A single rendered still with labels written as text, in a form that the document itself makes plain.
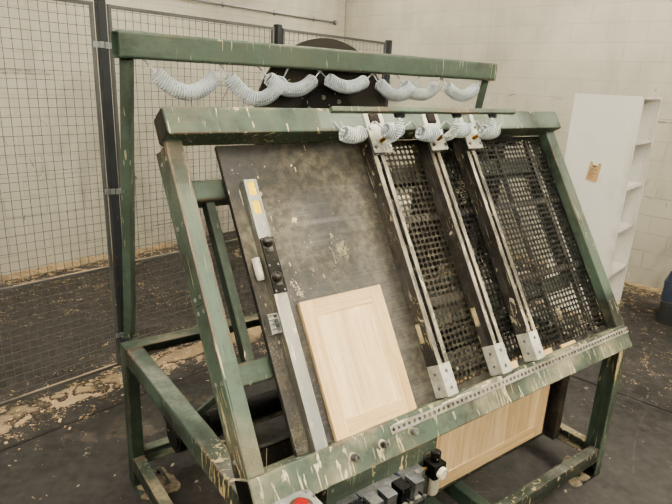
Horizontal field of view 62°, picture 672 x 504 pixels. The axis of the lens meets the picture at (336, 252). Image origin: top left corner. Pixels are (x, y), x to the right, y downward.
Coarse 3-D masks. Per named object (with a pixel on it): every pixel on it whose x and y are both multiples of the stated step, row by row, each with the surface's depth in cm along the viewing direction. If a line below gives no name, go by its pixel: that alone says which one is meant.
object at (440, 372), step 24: (384, 144) 228; (384, 168) 230; (384, 192) 226; (384, 216) 228; (408, 240) 225; (408, 264) 221; (408, 288) 222; (432, 312) 220; (432, 336) 217; (432, 360) 217; (432, 384) 218; (456, 384) 216
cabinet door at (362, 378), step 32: (320, 320) 199; (352, 320) 206; (384, 320) 213; (320, 352) 195; (352, 352) 202; (384, 352) 209; (320, 384) 192; (352, 384) 198; (384, 384) 205; (352, 416) 194; (384, 416) 201
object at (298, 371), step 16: (256, 224) 193; (256, 240) 194; (272, 288) 190; (272, 304) 191; (288, 304) 191; (288, 320) 189; (288, 336) 187; (288, 352) 187; (288, 368) 188; (304, 368) 187; (304, 384) 185; (304, 400) 184; (304, 416) 184; (320, 432) 184; (320, 448) 182
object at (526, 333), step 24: (456, 144) 265; (480, 144) 262; (480, 168) 262; (480, 192) 258; (480, 216) 259; (504, 240) 256; (504, 264) 252; (504, 288) 254; (528, 312) 251; (528, 336) 247; (528, 360) 249
